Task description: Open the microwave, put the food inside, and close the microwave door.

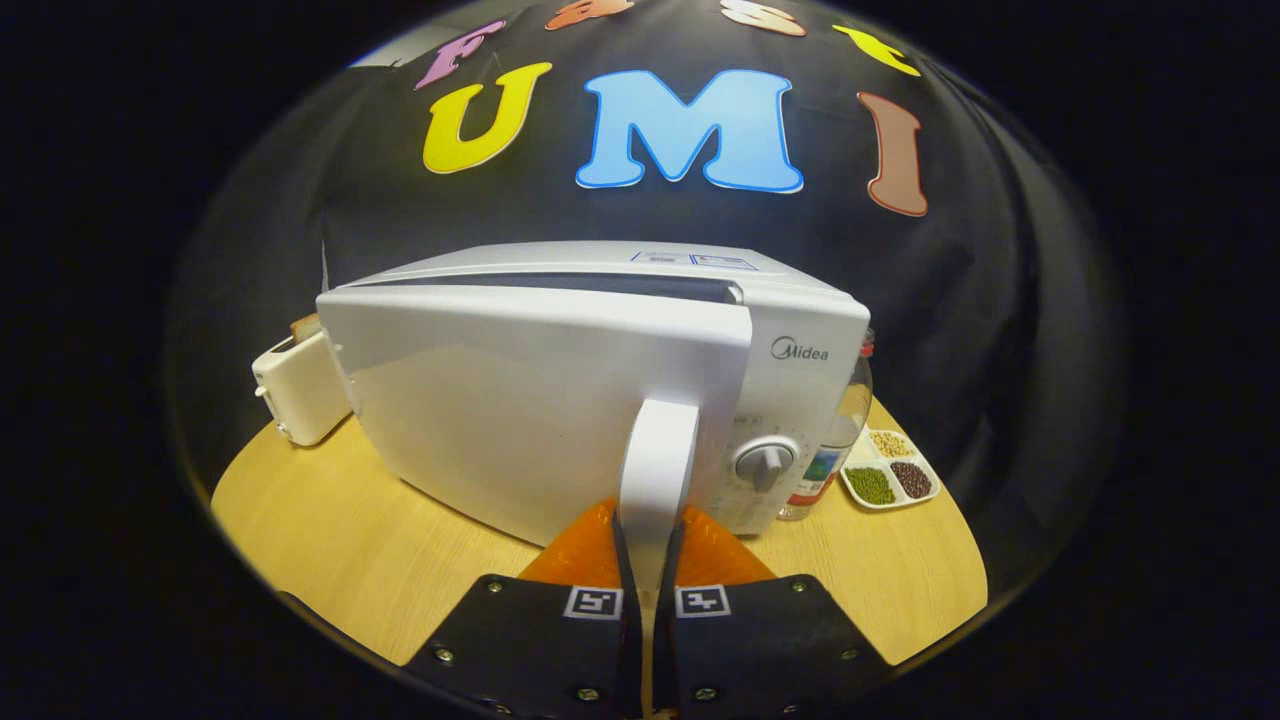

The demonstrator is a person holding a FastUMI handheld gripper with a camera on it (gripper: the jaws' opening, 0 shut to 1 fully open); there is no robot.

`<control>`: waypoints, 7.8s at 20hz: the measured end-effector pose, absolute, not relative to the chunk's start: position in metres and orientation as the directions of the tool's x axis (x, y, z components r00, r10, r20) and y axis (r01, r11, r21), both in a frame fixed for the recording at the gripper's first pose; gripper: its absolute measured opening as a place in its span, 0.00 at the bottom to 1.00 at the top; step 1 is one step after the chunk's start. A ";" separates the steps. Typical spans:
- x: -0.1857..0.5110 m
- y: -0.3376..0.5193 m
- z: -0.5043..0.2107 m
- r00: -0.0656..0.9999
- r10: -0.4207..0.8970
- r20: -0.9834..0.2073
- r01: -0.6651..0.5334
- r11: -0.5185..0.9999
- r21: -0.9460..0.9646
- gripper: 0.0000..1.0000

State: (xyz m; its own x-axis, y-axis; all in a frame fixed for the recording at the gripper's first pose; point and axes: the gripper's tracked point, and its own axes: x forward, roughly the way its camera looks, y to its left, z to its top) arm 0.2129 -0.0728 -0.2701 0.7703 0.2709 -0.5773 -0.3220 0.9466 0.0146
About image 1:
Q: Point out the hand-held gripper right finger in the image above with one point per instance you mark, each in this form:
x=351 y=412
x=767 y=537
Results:
x=665 y=650

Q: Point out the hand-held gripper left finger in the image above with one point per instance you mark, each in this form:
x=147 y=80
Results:
x=630 y=650

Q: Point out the white microwave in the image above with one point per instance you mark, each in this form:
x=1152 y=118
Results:
x=500 y=420

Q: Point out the clear plastic bottle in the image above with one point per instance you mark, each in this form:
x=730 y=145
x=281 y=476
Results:
x=835 y=440

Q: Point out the white divided bean dish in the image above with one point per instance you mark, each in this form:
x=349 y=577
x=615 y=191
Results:
x=885 y=470

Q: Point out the cream toaster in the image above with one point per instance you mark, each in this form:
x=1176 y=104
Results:
x=300 y=390

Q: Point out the toasted bread slice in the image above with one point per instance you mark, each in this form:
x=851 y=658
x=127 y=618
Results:
x=305 y=328

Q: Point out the black backdrop cloth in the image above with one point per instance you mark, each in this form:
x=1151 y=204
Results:
x=350 y=200

